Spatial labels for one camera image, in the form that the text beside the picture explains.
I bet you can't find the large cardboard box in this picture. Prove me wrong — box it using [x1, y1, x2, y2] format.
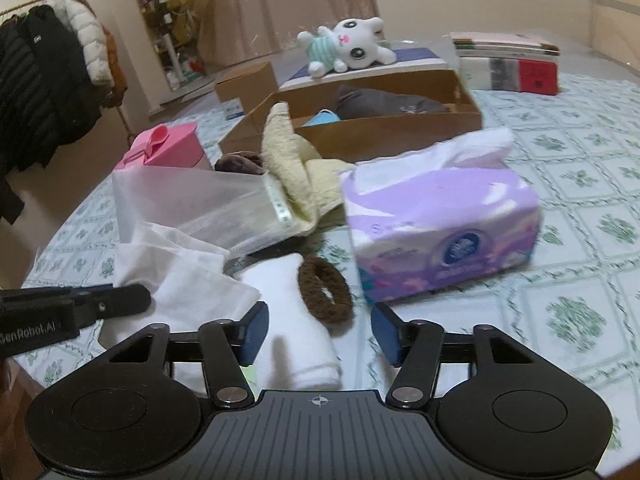
[218, 67, 483, 163]

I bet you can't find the white puffer jacket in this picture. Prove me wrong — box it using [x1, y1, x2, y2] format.
[52, 0, 115, 86]

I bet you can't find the dark grey cloth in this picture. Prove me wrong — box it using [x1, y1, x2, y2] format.
[334, 84, 451, 120]

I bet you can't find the white bunny plush toy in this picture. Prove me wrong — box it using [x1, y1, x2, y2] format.
[297, 16, 393, 78]

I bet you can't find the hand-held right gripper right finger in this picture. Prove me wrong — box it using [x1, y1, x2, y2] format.
[371, 302, 541, 409]

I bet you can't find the pink lidded container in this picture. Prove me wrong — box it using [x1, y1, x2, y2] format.
[114, 121, 213, 171]

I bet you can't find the small closed cardboard box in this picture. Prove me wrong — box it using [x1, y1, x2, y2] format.
[215, 61, 279, 106]

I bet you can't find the white thin cloth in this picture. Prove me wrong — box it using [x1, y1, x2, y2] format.
[102, 220, 262, 351]

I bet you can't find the cluttered wooden shelf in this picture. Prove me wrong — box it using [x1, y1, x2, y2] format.
[127, 0, 221, 93]

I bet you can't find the beige curtain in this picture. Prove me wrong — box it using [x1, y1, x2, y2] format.
[200, 0, 381, 66]

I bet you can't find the white towel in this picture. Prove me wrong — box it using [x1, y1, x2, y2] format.
[235, 252, 343, 391]

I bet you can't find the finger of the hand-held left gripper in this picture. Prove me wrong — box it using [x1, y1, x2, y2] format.
[74, 283, 152, 325]

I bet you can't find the orange jacket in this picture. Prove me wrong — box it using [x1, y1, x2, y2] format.
[102, 27, 130, 108]

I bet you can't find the brown fuzzy scrunchie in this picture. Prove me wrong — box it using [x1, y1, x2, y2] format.
[298, 255, 355, 325]

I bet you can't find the dark brown fuzzy item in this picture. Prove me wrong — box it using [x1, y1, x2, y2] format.
[215, 151, 266, 176]

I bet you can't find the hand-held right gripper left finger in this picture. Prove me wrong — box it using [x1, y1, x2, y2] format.
[102, 301, 271, 409]

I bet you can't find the black puffer jacket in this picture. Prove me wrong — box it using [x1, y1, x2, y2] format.
[0, 5, 103, 226]

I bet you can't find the cream fuzzy sock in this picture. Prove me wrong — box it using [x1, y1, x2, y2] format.
[260, 102, 353, 236]

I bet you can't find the clear plastic bag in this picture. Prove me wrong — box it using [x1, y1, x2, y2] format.
[111, 167, 296, 256]

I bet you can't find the blue face mask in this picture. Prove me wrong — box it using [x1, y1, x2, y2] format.
[302, 107, 343, 128]

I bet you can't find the white box with blue top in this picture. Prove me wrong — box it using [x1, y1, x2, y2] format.
[278, 46, 449, 92]

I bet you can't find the purple tissue pack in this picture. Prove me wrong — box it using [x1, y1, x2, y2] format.
[340, 127, 543, 306]

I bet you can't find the metal clothes rack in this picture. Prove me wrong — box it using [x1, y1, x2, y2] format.
[0, 0, 136, 148]

